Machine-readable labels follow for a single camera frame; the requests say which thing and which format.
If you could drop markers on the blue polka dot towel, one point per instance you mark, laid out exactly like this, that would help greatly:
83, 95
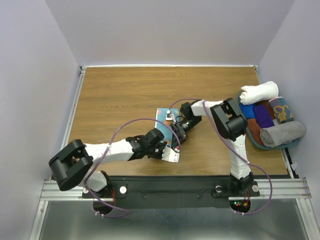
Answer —
161, 116

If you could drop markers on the aluminium extrusion frame rail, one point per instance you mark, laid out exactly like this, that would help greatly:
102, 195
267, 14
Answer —
122, 101

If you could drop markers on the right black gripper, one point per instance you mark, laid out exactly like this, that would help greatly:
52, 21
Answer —
183, 134

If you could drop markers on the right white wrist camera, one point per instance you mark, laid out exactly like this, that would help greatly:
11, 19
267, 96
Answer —
169, 117

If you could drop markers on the brown rolled towel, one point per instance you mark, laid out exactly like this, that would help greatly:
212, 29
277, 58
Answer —
268, 107

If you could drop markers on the black mounting base plate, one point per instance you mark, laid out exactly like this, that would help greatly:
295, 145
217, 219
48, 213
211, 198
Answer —
159, 192

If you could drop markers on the teal plastic basket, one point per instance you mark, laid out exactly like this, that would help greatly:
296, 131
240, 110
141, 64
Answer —
275, 123

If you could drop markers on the yellow and blue cartoon towel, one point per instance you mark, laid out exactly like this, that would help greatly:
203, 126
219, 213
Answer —
281, 110

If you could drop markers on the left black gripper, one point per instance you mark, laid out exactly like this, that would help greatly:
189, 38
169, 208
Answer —
162, 145

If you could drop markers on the white rolled towel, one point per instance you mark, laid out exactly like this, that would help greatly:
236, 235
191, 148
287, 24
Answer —
252, 94

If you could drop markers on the blue rolled towel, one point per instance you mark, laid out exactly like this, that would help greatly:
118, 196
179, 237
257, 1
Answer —
247, 110

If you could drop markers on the purple rolled towel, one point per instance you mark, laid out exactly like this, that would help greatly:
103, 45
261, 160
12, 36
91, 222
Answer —
262, 116

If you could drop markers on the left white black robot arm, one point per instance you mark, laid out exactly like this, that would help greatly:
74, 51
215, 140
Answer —
75, 165

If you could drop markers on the grey rolled towel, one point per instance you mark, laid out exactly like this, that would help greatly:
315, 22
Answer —
282, 134

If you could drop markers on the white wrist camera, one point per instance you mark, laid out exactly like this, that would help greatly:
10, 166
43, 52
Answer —
169, 117
170, 155

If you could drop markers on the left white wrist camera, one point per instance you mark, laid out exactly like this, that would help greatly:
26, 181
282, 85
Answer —
170, 155

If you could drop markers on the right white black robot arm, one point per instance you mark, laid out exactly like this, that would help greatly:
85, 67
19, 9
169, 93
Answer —
231, 126

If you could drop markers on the rust red rolled towel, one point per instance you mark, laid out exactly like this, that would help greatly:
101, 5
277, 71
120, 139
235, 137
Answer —
255, 131

